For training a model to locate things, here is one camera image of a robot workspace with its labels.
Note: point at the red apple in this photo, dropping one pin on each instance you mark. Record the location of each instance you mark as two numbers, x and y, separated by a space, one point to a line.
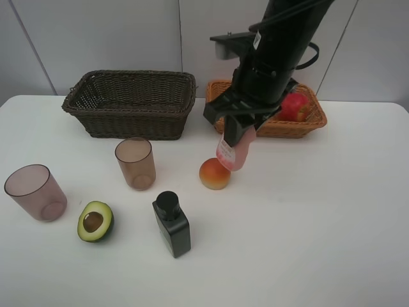
294 108

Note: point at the avocado half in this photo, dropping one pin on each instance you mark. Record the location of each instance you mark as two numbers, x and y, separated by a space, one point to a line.
95 222

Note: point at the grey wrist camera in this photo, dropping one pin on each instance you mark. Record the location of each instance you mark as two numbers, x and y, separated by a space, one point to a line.
232 46

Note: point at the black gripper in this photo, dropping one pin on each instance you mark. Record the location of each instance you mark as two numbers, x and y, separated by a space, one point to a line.
254 95

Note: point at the pink bottle white cap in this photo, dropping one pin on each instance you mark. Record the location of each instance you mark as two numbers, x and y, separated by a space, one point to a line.
233 158

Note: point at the round bread bun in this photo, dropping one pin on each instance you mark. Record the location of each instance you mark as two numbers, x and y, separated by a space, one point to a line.
214 175

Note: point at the tan wicker basket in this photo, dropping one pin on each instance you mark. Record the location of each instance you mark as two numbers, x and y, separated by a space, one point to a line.
275 128

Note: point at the brown transparent cup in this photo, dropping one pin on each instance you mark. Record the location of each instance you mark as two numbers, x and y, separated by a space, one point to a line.
135 158

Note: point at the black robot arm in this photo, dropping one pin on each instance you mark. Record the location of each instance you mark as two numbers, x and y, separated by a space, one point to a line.
269 52

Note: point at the purple transparent cup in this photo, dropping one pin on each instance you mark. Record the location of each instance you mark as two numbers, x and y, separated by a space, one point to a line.
35 189

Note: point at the dark brown wicker basket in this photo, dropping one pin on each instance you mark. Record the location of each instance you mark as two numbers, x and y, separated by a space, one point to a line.
124 104

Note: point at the black rectangular bottle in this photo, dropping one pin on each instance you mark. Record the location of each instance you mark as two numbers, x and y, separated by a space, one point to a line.
173 223

